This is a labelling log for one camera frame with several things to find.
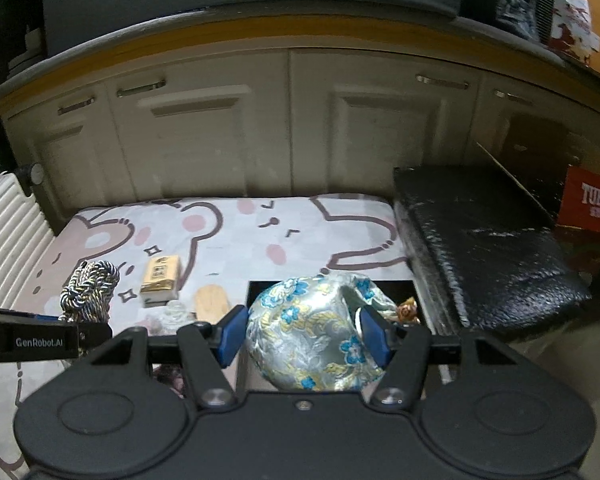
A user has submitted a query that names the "small clear glass bottle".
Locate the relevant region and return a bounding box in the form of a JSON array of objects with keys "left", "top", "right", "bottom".
[{"left": 161, "top": 300, "right": 192, "bottom": 337}]

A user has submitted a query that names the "metal cabinet handle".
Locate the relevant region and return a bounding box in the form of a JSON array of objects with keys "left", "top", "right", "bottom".
[
  {"left": 494, "top": 89, "right": 534, "bottom": 107},
  {"left": 116, "top": 79, "right": 167, "bottom": 99},
  {"left": 415, "top": 74, "right": 472, "bottom": 91},
  {"left": 56, "top": 101, "right": 98, "bottom": 115}
]

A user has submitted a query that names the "white ribbed suitcase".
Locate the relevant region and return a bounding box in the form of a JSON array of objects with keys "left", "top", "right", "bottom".
[{"left": 0, "top": 162, "right": 58, "bottom": 313}]

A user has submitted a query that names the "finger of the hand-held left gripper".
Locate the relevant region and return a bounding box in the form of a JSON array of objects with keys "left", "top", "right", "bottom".
[{"left": 77, "top": 321, "right": 114, "bottom": 357}]

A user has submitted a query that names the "cream kitchen cabinet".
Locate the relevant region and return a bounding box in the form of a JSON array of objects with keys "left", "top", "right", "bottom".
[{"left": 0, "top": 10, "right": 600, "bottom": 241}]

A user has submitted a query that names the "floral brocade pouch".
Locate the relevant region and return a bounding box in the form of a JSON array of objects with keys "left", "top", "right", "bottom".
[{"left": 245, "top": 272, "right": 398, "bottom": 393}]

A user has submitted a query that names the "small gold brown trinket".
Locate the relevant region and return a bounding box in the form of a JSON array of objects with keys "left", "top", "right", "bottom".
[{"left": 396, "top": 296, "right": 422, "bottom": 325}]

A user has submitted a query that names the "black plastic bag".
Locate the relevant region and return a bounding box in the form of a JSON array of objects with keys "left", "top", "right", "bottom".
[{"left": 459, "top": 0, "right": 542, "bottom": 42}]

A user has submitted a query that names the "flat wooden stick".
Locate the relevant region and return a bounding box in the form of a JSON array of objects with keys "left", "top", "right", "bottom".
[{"left": 193, "top": 285, "right": 232, "bottom": 327}]

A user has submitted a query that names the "red white patterned cloth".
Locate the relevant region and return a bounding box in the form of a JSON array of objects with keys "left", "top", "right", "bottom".
[{"left": 549, "top": 0, "right": 600, "bottom": 67}]

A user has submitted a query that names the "blue white braided rope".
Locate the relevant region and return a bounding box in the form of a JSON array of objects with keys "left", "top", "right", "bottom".
[{"left": 59, "top": 259, "right": 122, "bottom": 324}]

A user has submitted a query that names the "yellow tissue packet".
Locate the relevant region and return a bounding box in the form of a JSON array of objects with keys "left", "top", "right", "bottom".
[{"left": 139, "top": 254, "right": 182, "bottom": 309}]

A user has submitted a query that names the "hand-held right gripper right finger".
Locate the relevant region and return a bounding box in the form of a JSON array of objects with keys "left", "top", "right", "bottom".
[{"left": 360, "top": 307, "right": 523, "bottom": 408}]

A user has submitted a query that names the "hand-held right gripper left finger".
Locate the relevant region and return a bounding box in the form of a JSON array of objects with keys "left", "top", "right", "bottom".
[{"left": 80, "top": 305, "right": 251, "bottom": 411}]

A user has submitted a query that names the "thin wooden rod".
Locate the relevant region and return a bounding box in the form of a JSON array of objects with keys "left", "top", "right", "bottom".
[{"left": 475, "top": 141, "right": 561, "bottom": 222}]

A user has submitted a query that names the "red cardboard carton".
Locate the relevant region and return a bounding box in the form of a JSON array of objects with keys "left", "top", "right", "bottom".
[{"left": 555, "top": 164, "right": 600, "bottom": 235}]

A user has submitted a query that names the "black storage box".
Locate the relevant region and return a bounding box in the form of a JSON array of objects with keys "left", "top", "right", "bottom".
[{"left": 237, "top": 279, "right": 423, "bottom": 396}]

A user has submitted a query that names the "bear print blanket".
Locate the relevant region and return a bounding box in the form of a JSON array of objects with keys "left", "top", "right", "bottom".
[{"left": 0, "top": 194, "right": 417, "bottom": 480}]

